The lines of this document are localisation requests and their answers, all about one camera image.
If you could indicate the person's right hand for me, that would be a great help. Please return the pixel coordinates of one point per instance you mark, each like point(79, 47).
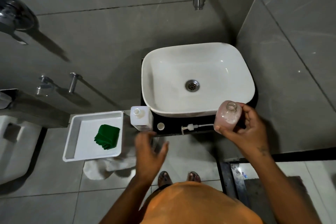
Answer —
point(252, 137)

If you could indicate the person's left hand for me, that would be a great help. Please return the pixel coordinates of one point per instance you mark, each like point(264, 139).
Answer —
point(148, 158)

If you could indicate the person's right thumb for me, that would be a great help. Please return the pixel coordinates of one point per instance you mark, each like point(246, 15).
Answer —
point(227, 131)

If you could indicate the person's left thumb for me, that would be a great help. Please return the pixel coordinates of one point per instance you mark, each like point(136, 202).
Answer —
point(163, 149)

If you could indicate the pink glass soap bottle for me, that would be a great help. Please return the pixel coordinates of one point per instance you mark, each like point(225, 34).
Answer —
point(227, 118)

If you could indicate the person's left forearm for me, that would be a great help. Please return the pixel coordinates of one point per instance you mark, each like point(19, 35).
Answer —
point(123, 200)

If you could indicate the person's right forearm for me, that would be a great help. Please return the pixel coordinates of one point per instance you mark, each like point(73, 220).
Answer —
point(283, 187)

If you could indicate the white round bottle cap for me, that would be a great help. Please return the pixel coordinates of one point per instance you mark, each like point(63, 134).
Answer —
point(160, 126)

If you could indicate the person's left sandalled foot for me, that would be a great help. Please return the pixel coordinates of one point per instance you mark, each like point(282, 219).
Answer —
point(164, 178)

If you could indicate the person's sandalled foot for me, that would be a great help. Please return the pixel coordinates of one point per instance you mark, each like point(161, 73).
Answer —
point(193, 177)
point(164, 178)

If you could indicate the white square refill bottle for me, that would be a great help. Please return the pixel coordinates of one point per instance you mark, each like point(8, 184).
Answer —
point(143, 121)

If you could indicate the white pump dispenser head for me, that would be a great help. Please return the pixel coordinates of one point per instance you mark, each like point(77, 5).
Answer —
point(190, 127)

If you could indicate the person's right sandalled foot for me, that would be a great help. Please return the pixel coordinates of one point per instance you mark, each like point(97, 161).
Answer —
point(193, 177)

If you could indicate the green folded cloth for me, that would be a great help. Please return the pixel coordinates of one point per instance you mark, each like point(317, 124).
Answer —
point(107, 137)

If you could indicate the metal sink drain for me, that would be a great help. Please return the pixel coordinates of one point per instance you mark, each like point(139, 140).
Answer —
point(192, 85)

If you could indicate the white ceramic sink basin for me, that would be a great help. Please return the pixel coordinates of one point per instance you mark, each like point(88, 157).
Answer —
point(215, 74)

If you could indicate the white crumpled towel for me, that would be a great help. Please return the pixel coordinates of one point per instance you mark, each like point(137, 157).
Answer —
point(105, 167)

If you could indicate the person's orange shirt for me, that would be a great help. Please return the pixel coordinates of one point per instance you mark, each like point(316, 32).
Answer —
point(196, 205)

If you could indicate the dark floor mat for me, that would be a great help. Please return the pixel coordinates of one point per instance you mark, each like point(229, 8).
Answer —
point(265, 200)

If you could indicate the white plastic tray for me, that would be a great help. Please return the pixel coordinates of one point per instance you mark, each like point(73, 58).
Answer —
point(84, 137)

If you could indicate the chrome angle valve tap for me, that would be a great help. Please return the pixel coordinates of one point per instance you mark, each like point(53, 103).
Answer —
point(44, 86)

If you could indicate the white toilet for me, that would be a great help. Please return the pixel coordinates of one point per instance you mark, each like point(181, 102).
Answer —
point(15, 147)

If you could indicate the metal door frame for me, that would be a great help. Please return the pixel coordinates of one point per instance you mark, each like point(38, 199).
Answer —
point(235, 176)

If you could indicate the chrome wall rod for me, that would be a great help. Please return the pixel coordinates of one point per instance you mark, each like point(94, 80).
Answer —
point(73, 82)

